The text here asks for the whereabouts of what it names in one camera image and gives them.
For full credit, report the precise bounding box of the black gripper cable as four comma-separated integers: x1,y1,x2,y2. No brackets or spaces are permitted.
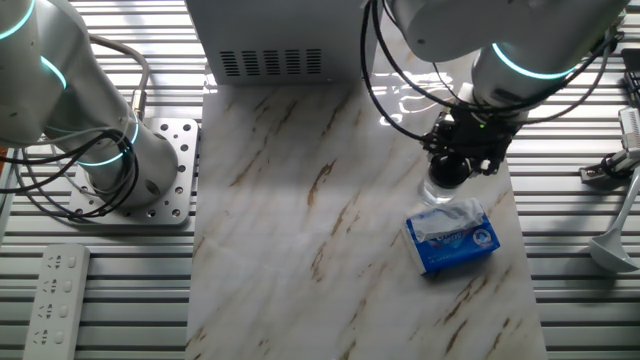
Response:
359,0,624,144

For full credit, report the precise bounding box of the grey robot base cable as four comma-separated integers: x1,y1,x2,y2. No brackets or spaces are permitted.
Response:
84,32,151,121

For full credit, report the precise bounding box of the black base cable bundle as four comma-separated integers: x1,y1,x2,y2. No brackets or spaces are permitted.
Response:
0,124,144,219

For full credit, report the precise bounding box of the silver metal box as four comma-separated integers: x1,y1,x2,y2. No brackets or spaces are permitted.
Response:
183,0,386,86

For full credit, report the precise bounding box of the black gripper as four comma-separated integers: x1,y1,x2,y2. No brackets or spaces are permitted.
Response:
420,107,519,177

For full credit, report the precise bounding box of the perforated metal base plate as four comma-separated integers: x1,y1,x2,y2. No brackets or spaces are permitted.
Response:
67,117,200,226

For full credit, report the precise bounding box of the small metal bracket clamp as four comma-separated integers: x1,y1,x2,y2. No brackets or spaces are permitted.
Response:
578,149,640,187

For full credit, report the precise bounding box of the white marble pattern board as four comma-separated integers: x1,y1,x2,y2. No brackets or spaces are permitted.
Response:
184,0,549,360

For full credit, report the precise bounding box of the blue tissue pack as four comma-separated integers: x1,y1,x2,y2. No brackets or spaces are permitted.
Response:
401,198,502,275

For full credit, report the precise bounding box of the white power strip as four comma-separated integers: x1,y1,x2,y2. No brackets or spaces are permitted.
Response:
22,243,92,360

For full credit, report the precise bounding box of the silver finned camera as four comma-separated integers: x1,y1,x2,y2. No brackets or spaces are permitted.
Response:
618,106,640,151

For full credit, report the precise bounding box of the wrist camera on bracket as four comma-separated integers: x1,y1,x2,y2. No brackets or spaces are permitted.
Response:
589,9,629,56

